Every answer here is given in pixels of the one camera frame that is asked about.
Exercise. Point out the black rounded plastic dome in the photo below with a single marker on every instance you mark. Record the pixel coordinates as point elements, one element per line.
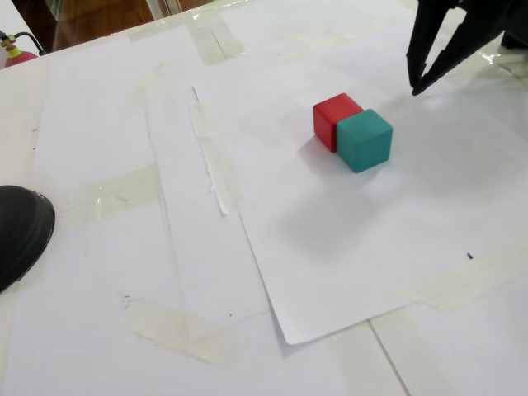
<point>20,231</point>

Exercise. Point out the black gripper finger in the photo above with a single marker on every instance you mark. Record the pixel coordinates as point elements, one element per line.
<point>474,37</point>
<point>420,41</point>

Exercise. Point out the red fire extinguisher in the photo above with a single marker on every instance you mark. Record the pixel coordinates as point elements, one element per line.
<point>18,57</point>

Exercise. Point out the red cube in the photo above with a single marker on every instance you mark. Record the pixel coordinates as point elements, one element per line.
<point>326,123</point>

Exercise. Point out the clear packing tape strip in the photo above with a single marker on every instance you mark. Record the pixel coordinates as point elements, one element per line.
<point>371,367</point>
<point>216,41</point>
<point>495,62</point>
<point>111,194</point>

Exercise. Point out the white paper sheet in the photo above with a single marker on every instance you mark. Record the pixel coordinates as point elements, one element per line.
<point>350,247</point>
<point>95,115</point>
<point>82,330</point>
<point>198,255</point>

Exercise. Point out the brown wooden cabinet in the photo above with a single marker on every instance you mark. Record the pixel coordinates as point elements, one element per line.
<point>103,18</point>

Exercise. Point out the blue-green cube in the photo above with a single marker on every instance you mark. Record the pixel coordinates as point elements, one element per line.
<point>363,140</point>

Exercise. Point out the yellowish masking tape strip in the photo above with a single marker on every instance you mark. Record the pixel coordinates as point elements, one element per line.
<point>216,165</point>
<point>181,330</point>
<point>321,41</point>
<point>462,284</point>

